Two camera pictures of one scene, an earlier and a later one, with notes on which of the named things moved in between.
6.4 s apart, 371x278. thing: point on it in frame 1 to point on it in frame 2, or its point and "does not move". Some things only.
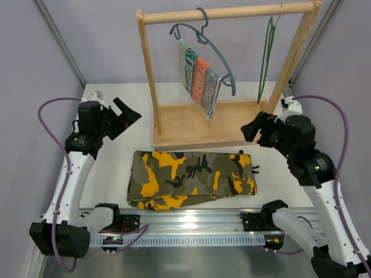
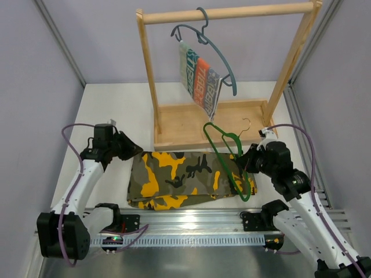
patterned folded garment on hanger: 201,80 does not move
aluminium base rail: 187,222 does not move
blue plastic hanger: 203,39 does not move
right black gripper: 263,131 to 247,158
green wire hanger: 269,40 to 241,195
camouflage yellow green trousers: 168,180 does not move
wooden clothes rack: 216,124 does not move
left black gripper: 111,120 to 125,145
